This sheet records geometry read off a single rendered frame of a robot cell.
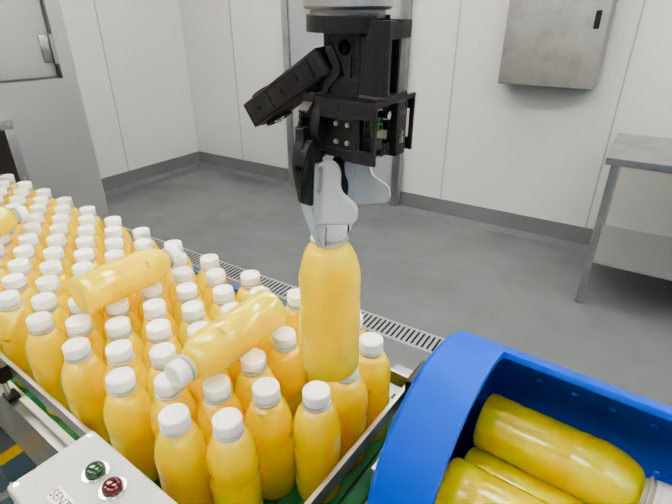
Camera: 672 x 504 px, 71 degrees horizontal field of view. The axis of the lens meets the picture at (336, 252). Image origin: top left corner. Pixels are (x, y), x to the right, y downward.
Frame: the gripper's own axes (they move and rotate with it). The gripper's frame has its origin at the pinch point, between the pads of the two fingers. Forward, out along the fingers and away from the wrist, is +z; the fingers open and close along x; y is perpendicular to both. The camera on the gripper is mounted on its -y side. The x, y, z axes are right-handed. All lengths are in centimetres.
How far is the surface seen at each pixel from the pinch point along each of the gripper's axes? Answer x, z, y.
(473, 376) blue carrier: 1.3, 13.0, 17.2
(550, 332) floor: 201, 141, 6
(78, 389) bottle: -15, 33, -39
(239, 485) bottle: -11.3, 35.2, -6.8
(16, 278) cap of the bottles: -8, 28, -71
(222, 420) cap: -9.9, 26.5, -10.1
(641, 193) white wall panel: 333, 97, 26
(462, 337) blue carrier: 7.4, 13.6, 13.6
